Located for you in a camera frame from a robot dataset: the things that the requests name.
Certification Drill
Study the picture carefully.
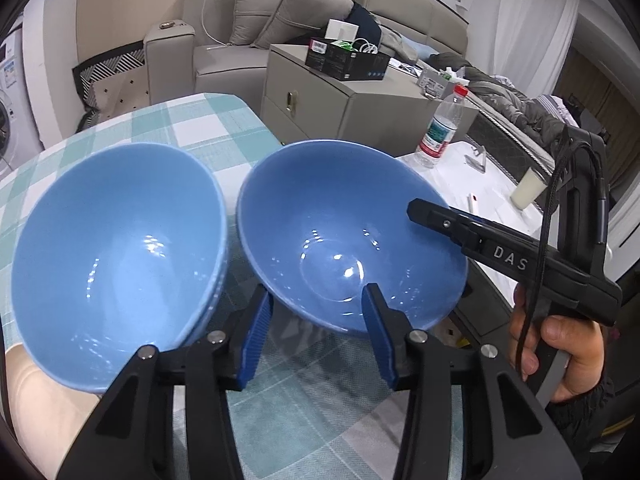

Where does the large cream plate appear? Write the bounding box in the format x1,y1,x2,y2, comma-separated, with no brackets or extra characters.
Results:
6,344,99,479

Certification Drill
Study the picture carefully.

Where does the blue bowl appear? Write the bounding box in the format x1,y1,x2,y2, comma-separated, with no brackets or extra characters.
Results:
11,142,229,394
236,140,468,338

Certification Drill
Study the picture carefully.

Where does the person's right hand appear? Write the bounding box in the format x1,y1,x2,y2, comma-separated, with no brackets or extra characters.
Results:
518,314,605,403

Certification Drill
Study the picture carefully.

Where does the white paper cup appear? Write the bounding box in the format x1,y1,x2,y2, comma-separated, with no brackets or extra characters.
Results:
510,167,547,210

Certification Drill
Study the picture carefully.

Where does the plastic water bottle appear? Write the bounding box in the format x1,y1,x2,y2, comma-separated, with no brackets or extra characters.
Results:
416,84,468,168

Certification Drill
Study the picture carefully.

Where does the black box on cabinet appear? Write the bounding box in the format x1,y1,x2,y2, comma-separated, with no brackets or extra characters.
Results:
305,38,390,81

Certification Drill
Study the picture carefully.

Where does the grey bedside cabinet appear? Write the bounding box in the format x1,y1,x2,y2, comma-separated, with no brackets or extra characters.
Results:
259,43,478,158

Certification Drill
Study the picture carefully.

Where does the grey cushion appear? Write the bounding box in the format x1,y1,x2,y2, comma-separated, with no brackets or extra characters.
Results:
230,0,281,46
252,0,354,49

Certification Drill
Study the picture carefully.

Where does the white washing machine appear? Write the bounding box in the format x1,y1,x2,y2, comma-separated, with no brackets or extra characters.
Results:
0,24,43,179

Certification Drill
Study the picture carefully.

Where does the grey sofa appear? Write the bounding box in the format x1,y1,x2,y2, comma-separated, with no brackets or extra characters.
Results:
143,0,468,112

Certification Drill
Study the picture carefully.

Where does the patterned floor cushion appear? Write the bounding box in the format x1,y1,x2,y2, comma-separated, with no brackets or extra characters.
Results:
72,41,150,133

